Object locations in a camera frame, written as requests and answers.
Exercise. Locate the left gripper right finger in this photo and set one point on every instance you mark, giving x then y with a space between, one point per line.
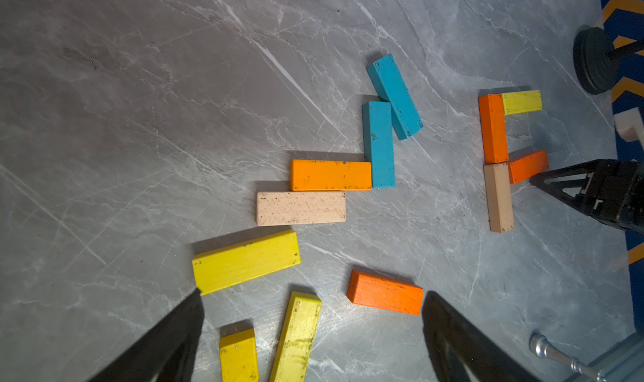
458 349

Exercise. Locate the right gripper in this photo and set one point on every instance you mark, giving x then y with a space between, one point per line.
610 191

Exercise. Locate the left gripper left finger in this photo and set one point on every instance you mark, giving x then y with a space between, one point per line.
167 352

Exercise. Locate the beige block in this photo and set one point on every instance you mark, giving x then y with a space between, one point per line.
295 208
499 197

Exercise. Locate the yellow block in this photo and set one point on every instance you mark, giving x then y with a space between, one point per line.
297 337
238 356
522 102

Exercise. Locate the teal block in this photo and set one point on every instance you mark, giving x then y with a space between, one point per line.
378 142
390 87

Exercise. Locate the yellow block horizontal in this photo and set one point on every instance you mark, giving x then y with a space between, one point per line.
219 269

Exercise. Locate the black microphone on stand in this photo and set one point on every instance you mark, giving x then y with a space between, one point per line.
596 59

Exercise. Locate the yellow block tilted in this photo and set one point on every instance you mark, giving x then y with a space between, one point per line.
297 337

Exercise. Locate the light orange block centre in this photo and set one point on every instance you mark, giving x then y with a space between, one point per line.
329 175

